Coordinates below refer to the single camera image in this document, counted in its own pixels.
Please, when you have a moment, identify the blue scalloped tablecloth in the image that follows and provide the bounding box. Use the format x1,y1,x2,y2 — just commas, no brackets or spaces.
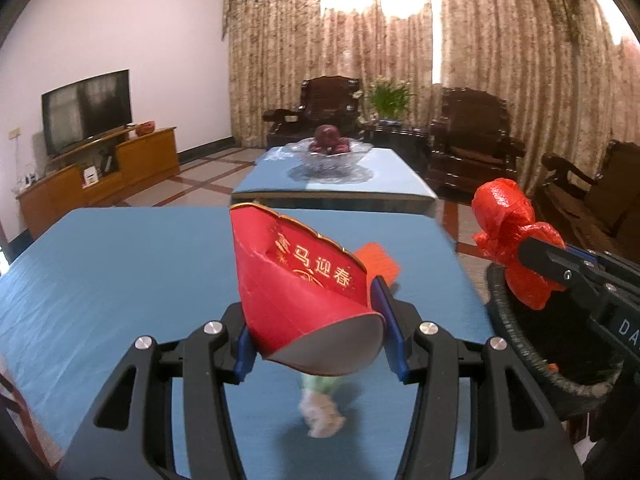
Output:
0,205,493,480

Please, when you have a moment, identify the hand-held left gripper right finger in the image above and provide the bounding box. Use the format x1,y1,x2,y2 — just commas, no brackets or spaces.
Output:
370,276,586,480

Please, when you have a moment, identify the green wrapper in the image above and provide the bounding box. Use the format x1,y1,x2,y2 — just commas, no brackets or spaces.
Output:
299,372,348,438

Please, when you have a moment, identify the black bag lined trash bin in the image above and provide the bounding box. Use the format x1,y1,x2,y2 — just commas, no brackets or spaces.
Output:
485,260,632,421

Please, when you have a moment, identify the white lace doily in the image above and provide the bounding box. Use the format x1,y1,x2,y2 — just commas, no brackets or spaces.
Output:
287,162,376,186

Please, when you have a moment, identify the dark wooden side table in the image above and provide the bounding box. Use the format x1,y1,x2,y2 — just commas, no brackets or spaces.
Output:
360,120,433,177

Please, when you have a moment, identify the dark wooden armchair with cushion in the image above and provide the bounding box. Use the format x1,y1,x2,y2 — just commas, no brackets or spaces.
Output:
425,85,526,196

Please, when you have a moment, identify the red plastic bag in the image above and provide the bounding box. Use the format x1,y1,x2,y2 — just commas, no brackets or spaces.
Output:
471,178,568,311

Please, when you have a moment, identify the dark wooden sofa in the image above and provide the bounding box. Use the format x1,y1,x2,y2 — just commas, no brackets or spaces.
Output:
537,140,640,271

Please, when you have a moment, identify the flat screen television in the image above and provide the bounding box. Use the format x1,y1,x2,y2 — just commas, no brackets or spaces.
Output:
41,70,133,158

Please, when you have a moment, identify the wooden television cabinet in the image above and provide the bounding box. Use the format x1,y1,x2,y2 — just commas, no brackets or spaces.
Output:
16,126,181,241

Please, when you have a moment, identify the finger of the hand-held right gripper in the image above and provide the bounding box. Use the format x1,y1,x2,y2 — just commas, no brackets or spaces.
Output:
565,246,640,281
517,237,608,306

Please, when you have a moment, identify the blue and white tablecloth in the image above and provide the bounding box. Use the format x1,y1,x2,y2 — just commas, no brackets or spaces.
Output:
232,146,438,206

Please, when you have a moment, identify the beige patterned curtain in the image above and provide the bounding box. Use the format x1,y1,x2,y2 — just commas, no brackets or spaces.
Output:
222,0,640,211

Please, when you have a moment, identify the red paper cup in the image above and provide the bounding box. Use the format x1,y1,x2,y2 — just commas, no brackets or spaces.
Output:
230,202,386,376

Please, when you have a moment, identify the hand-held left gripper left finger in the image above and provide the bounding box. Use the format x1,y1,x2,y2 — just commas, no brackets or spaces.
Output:
57,302,261,480

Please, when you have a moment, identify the glass fruit bowl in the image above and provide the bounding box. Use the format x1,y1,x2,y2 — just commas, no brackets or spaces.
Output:
289,139,375,178

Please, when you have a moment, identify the green potted plant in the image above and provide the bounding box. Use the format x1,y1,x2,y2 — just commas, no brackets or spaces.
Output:
357,77,416,122

